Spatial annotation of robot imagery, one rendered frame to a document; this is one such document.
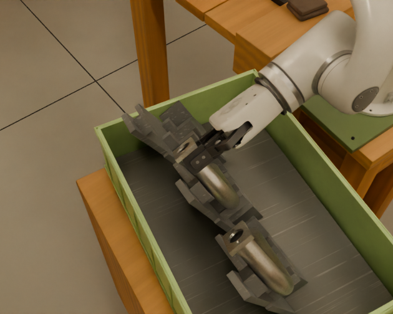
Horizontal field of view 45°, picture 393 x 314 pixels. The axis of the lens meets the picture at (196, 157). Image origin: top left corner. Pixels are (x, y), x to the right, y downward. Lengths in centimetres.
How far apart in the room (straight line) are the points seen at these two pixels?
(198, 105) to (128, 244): 37
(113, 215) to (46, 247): 94
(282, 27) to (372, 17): 76
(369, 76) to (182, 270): 54
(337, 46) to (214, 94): 48
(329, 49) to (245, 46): 66
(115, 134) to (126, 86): 141
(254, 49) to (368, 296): 70
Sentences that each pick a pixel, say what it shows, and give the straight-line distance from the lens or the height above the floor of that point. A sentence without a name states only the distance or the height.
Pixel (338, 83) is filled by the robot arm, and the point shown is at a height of 129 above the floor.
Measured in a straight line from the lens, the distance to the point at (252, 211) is 100.
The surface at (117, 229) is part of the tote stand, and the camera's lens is 113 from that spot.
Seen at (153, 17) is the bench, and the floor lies 65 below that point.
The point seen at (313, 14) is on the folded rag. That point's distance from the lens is 146.
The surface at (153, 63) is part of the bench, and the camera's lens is 197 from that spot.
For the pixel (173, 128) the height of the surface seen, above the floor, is 96.
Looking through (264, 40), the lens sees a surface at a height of 90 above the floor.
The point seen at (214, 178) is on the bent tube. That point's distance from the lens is 76.
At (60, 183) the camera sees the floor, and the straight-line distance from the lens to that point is 220.
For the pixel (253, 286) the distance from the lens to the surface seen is 70.
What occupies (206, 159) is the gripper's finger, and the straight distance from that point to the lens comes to 74.
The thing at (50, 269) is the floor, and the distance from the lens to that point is 201.
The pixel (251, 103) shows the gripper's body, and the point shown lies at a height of 125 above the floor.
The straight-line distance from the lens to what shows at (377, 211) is 175.
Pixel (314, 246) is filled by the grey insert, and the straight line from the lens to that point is 106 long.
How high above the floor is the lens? 178
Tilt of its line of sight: 54 degrees down
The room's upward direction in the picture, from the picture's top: straight up
